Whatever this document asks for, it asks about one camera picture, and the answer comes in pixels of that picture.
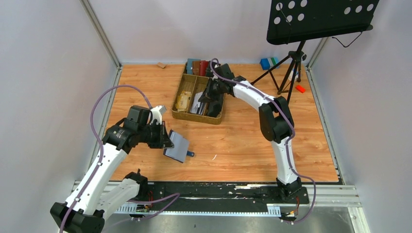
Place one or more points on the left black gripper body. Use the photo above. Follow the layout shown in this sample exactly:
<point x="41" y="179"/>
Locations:
<point x="165" y="135"/>

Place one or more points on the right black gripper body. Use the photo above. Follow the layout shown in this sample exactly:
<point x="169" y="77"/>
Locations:
<point x="210" y="95"/>

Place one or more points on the white VIP card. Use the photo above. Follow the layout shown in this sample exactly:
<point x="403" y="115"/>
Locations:
<point x="196" y="104"/>

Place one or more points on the dark blue card holder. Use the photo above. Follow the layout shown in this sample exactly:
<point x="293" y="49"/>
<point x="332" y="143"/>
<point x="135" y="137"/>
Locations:
<point x="180" y="151"/>

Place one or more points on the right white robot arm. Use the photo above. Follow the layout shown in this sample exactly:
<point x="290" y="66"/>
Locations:
<point x="275" y="119"/>

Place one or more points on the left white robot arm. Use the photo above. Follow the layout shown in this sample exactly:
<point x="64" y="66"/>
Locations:
<point x="87" y="208"/>

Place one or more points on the black cards pile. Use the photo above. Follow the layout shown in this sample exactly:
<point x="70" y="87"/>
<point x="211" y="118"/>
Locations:
<point x="214" y="109"/>

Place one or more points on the white cards pile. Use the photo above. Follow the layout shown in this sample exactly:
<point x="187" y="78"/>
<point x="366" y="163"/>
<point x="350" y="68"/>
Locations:
<point x="198" y="108"/>

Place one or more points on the black card holder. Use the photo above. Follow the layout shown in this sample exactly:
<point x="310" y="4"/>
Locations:
<point x="208" y="70"/>

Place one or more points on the gold cards pile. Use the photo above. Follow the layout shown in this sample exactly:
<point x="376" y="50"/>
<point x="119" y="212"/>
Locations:
<point x="183" y="101"/>

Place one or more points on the red card holder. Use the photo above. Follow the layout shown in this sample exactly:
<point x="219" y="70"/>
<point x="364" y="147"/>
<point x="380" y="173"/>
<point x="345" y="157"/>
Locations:
<point x="203" y="68"/>

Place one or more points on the brown card holder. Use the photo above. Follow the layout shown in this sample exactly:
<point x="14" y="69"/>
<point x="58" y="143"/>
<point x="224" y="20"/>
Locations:
<point x="196" y="67"/>

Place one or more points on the teal card holder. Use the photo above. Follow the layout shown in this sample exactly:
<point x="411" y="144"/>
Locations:
<point x="189" y="66"/>

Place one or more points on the woven wicker tray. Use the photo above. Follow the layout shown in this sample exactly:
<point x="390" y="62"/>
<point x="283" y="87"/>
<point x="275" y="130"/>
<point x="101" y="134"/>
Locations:
<point x="191" y="102"/>

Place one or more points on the blue green block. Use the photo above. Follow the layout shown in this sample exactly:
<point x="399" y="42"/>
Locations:
<point x="268" y="63"/>

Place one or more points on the small wooden block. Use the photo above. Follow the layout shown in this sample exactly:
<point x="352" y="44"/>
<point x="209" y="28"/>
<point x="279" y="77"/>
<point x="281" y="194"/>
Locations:
<point x="161" y="65"/>

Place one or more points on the red block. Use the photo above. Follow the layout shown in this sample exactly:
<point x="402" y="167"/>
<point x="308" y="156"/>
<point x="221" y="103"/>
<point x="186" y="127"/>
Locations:
<point x="300" y="89"/>

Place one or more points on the black music stand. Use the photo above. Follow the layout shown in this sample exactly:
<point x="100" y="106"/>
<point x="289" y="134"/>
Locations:
<point x="302" y="20"/>

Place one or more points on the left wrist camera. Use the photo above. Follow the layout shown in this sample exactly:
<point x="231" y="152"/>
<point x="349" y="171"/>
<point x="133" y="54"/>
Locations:
<point x="157" y="113"/>

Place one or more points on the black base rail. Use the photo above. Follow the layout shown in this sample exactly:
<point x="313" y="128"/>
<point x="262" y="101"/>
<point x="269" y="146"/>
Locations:
<point x="268" y="193"/>

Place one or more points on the white slotted cable duct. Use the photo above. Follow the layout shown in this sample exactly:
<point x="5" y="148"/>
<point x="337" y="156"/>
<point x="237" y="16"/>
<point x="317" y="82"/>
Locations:
<point x="206" y="207"/>

